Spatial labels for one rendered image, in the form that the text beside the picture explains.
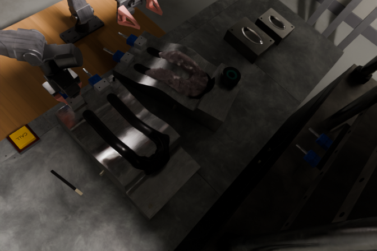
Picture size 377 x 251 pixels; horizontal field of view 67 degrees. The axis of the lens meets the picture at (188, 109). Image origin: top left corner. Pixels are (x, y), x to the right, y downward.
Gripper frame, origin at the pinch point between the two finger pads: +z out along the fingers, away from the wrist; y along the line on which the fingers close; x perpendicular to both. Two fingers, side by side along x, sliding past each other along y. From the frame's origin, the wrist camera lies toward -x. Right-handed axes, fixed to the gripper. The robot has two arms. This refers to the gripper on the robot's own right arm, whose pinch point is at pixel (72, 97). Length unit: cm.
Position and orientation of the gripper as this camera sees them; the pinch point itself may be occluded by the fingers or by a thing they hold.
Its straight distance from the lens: 106.7
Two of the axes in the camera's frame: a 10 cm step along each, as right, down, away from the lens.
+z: 1.1, 5.8, 8.1
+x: -7.2, -5.2, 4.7
